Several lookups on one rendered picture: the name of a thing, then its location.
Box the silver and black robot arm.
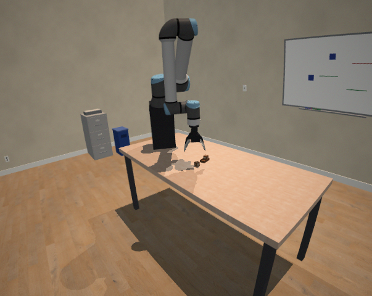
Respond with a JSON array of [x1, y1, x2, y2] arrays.
[[151, 18, 201, 126]]

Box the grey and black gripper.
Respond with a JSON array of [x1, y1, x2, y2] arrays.
[[184, 125, 205, 151]]

